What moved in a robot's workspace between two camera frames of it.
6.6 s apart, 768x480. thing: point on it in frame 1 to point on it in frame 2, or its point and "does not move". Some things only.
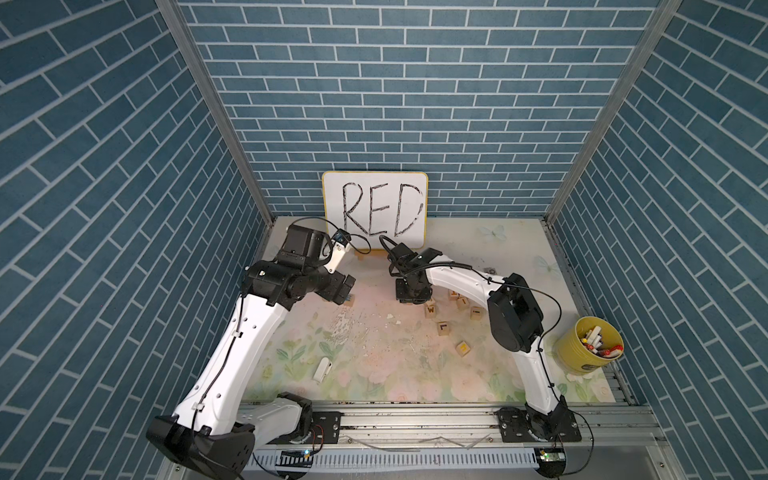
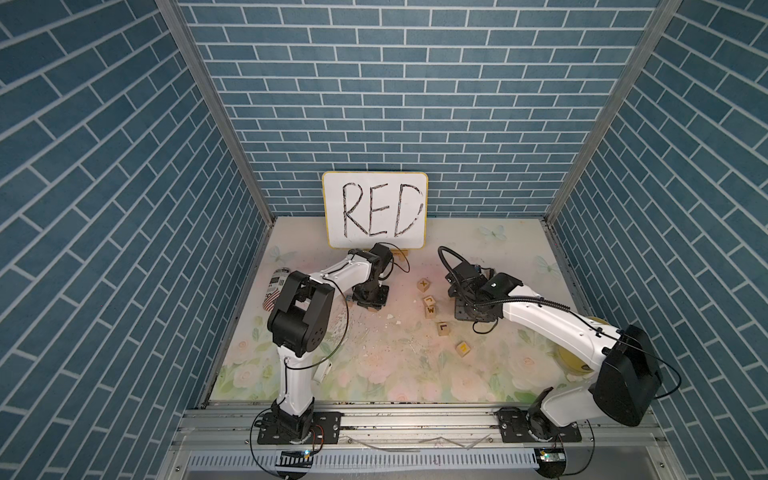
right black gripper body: x=405 y=293 to x=463 y=311
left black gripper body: x=331 y=282 to x=371 y=295
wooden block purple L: x=443 y=328 does not move
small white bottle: x=323 y=368 does not move
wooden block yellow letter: x=462 y=348 does not move
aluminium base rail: x=458 y=442 does not move
